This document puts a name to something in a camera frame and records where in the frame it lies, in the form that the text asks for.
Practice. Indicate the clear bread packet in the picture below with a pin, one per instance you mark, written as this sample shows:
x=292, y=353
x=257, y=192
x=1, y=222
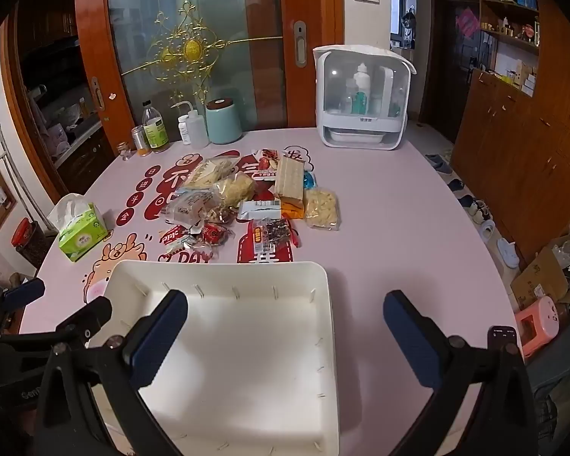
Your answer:
x=187, y=208

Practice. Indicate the wooden wall cabinet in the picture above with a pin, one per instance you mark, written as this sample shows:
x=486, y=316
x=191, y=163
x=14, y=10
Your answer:
x=517, y=152

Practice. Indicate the long clear cracker pack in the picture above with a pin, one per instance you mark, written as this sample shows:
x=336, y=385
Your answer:
x=289, y=178

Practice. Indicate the white snack packet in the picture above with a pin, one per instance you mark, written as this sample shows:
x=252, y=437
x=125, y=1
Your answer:
x=259, y=210

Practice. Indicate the clear bag of red-brown snacks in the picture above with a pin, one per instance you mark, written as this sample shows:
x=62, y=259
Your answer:
x=271, y=233

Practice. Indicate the white pill bottle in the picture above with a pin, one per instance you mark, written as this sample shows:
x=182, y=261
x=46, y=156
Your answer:
x=184, y=134

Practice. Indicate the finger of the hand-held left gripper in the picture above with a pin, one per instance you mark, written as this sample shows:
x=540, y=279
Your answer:
x=23, y=292
x=90, y=313

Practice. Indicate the black smartphone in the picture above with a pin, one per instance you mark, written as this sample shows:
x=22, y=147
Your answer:
x=503, y=335

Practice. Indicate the teal plastic bottle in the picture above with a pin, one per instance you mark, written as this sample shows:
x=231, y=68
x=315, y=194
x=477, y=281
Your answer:
x=361, y=102

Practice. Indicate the dark red picture snack packet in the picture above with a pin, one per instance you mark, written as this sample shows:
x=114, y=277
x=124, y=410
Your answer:
x=267, y=162

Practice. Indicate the bag of red candies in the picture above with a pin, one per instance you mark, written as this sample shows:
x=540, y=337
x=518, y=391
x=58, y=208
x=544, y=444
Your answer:
x=213, y=235

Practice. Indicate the clear bag of yellow crisps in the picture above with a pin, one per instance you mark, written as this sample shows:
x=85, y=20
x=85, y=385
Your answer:
x=237, y=190

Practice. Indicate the clear bag of brown nuts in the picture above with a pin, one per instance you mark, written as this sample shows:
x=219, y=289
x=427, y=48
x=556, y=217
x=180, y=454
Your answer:
x=221, y=214

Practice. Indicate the cardboard box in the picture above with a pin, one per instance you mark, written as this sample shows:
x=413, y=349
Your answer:
x=541, y=275

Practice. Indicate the teal canister with brown lid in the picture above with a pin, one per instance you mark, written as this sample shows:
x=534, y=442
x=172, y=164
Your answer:
x=223, y=123

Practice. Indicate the white bottle steriliser cabinet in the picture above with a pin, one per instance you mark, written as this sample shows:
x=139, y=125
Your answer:
x=356, y=128

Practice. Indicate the small glass jar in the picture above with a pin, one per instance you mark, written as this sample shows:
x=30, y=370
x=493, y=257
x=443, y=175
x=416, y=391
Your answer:
x=123, y=151

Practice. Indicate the wooden kitchen cabinet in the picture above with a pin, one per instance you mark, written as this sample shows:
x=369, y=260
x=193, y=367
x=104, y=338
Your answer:
x=83, y=156

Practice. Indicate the red and white cookie packet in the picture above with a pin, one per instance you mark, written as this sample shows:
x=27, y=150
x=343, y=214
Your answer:
x=171, y=239

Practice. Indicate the white squeeze bottle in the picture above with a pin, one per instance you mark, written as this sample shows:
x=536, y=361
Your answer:
x=198, y=130

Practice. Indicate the dark wooden door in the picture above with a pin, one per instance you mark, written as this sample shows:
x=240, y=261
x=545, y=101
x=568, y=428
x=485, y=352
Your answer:
x=449, y=80

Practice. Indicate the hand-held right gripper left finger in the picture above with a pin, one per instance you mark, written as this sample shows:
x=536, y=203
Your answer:
x=159, y=337

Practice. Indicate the green tissue box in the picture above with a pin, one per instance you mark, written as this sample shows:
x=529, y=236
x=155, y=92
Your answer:
x=83, y=235

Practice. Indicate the dark grey cloth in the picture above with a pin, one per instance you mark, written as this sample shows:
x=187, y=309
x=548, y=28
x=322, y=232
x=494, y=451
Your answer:
x=560, y=389

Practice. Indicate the white plastic bottle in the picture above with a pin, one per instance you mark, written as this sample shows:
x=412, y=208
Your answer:
x=361, y=78

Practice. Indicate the clear bag of pale puffs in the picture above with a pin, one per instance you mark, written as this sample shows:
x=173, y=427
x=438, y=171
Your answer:
x=322, y=209

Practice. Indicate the glass bottle with green label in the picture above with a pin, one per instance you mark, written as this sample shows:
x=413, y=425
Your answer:
x=155, y=133

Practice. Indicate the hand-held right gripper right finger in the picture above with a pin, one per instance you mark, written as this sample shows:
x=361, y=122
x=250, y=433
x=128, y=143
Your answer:
x=408, y=342

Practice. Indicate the spice jar with orange contents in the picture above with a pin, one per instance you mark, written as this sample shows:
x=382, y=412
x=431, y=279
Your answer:
x=140, y=142

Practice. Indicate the wooden sliding glass door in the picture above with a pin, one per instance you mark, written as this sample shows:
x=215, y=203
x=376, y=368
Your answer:
x=266, y=80

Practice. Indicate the row of shoes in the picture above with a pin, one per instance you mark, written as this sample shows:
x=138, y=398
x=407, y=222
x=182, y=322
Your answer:
x=439, y=162

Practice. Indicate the trash bin with red lid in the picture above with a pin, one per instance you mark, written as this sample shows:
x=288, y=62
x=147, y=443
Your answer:
x=28, y=242

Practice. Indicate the pink plastic stool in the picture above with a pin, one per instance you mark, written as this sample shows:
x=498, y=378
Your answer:
x=539, y=323

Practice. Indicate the white plastic tray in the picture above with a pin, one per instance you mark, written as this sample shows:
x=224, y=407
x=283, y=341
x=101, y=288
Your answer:
x=247, y=342

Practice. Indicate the pink paper decoration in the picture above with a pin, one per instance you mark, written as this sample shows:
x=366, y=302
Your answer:
x=466, y=23

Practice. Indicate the clear bag of square crackers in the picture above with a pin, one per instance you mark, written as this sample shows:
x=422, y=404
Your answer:
x=204, y=174

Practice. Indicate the hanging dark bag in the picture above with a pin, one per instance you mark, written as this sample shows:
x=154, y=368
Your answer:
x=408, y=26

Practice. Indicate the blue snack packet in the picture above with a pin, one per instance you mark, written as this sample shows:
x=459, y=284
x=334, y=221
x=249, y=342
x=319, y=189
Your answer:
x=308, y=181

